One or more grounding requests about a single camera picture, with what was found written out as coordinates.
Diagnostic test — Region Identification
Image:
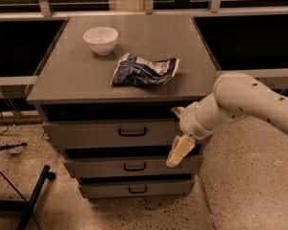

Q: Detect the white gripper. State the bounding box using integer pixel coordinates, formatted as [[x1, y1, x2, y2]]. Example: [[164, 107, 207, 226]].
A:
[[166, 103, 213, 168]]

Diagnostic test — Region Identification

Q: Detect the grey top drawer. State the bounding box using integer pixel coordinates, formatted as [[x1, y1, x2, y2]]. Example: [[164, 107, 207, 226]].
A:
[[42, 118, 182, 149]]

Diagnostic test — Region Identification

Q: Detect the grey drawer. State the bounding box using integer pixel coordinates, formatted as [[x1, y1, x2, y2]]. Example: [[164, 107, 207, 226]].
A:
[[42, 118, 182, 149], [80, 178, 195, 199], [64, 154, 204, 178]]

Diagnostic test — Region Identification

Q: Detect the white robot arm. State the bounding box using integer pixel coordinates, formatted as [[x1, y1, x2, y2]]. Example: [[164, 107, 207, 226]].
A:
[[166, 72, 288, 168]]

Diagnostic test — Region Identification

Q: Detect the grey middle drawer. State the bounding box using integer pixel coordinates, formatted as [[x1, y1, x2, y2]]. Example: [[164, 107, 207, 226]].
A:
[[64, 154, 204, 178]]

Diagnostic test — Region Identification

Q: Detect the grey bottom drawer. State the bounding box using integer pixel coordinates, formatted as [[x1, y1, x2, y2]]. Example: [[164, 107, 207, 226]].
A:
[[80, 178, 195, 199]]

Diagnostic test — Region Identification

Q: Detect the grey drawer cabinet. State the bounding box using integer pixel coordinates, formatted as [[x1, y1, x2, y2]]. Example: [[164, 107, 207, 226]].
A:
[[27, 15, 216, 188]]

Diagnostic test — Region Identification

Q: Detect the crumpled blue white chip bag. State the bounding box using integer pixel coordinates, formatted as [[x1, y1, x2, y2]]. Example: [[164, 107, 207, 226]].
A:
[[110, 53, 180, 86]]

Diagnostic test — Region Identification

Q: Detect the white ceramic bowl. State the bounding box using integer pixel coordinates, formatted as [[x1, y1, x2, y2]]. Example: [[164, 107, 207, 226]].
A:
[[83, 27, 119, 56]]

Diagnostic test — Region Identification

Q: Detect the black metal stand leg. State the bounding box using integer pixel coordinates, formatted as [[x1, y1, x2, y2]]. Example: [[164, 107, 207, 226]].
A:
[[0, 165, 56, 230]]

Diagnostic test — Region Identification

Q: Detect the metal window railing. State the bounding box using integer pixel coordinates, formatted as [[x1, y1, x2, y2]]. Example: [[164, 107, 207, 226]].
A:
[[0, 0, 288, 93]]

